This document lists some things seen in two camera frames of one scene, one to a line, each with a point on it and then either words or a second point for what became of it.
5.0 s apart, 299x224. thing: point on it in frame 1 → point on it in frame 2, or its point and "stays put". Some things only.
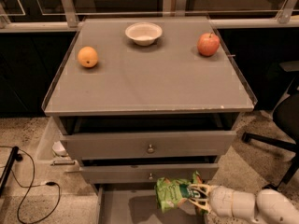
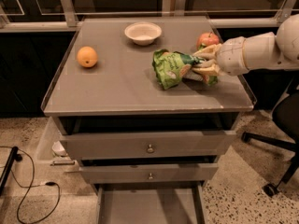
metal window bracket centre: x=181 y=0 stays put
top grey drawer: x=100 y=145 stays put
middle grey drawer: x=144 y=173 stays put
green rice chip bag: x=170 y=192 → x=171 y=67
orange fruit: x=87 y=57 stays put
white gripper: x=220 y=200 → x=232 y=56
